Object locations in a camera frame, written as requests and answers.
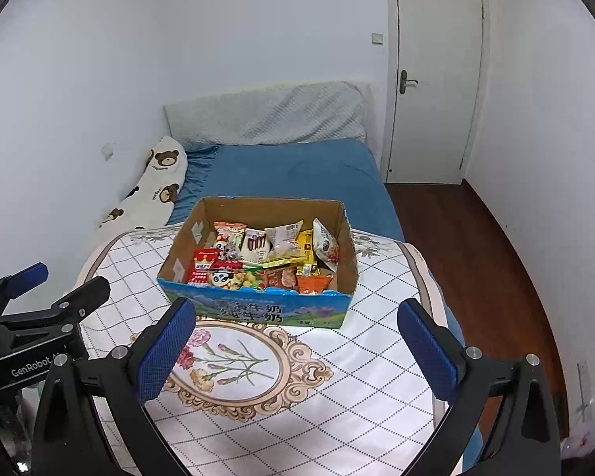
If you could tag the orange snack packet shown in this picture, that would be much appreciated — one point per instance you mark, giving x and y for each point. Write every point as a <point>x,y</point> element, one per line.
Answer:
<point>313,283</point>

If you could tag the blue bed sheet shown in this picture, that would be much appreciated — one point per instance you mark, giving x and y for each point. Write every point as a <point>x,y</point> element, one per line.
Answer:
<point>302,173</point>

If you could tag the green pea snack packet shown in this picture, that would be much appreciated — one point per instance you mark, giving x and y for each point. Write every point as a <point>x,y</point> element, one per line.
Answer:
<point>252,279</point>

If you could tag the floral checked blanket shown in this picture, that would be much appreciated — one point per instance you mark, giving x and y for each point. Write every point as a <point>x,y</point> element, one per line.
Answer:
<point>327,406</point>

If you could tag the white bread packet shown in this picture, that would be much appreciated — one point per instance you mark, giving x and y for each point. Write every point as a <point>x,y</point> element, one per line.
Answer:
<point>324,245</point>

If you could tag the white wall socket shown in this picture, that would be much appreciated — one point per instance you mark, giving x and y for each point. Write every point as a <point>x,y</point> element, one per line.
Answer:
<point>108,150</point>
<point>583,382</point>

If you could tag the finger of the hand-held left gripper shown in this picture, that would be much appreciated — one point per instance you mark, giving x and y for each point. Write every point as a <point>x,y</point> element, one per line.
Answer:
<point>24,277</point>
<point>79,297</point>

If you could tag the orange panda seed packet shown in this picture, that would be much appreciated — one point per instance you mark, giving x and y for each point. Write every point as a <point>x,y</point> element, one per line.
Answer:
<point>228,235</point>

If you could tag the white panda snack packet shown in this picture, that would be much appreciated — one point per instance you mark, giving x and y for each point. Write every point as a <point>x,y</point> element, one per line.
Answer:
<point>225,278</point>

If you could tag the pale yellow snack packet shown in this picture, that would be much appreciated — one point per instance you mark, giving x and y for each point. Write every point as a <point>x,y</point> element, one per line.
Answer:
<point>283,240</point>

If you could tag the black yellow noodle packet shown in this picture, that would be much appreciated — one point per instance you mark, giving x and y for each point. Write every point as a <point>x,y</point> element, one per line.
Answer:
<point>305,248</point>

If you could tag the cardboard box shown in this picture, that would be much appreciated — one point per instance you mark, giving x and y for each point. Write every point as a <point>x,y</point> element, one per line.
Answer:
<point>257,307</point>

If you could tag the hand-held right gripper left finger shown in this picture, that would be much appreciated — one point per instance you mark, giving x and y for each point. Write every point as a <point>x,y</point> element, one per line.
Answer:
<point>166,347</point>

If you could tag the white chocolate biscuit packet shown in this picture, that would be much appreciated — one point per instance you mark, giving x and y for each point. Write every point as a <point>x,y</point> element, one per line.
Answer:
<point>256,245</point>

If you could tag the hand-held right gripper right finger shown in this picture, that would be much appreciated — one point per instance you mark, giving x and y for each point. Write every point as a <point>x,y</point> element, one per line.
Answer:
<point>429,352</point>

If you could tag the bear print long pillow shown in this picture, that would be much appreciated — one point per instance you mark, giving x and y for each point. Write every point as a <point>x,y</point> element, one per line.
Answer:
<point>148,193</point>

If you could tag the white door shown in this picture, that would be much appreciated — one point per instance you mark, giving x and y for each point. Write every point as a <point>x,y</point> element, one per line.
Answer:
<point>436,69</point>

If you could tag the red brown snack packet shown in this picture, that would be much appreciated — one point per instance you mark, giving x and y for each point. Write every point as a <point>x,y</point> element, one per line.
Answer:
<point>280,277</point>

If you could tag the grey headboard cushion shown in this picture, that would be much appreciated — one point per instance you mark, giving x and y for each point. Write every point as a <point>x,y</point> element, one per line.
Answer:
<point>267,114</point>

